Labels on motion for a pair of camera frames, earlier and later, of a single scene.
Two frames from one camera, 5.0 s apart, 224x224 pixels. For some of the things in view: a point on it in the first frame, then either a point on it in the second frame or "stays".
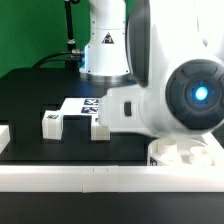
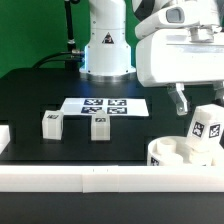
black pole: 71,45 stays
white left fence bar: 5,137 stays
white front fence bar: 111,178 stays
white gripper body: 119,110 -> 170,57
